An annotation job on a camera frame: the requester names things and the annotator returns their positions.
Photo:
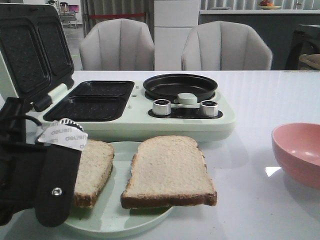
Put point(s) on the fruit bowl on counter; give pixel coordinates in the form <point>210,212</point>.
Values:
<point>267,5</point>

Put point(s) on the left beige upholstered chair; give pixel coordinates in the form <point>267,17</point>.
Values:
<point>118,45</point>

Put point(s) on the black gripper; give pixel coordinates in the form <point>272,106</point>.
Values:
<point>21,162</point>

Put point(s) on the mint green round plate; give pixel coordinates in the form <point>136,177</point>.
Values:
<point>107,218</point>

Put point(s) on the pink bowl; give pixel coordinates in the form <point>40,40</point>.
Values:
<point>296,147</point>

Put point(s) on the left silver control knob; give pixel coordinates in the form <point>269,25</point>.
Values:
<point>161,107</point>

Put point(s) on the mint green sandwich maker lid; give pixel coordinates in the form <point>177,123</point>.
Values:
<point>34,54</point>

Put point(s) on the silver control knob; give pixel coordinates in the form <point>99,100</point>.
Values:
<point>161,107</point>
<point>208,108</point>

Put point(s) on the bread slice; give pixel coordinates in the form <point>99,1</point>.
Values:
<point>95,168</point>
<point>168,171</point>

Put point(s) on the dark washing machine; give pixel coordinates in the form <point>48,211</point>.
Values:
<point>305,40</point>

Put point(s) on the black round frying pan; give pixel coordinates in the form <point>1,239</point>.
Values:
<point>168,86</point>

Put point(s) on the right beige upholstered chair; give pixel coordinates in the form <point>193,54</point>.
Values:
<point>225,46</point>

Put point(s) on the beige upholstered chair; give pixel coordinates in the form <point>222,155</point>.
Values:
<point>118,45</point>
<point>225,46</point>

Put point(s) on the right silver control knob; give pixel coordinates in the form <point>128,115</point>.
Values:
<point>208,108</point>

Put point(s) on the mint green breakfast maker base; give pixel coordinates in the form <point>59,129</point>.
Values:
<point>120,110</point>

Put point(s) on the white cabinet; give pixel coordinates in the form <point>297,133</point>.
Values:
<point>173,20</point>

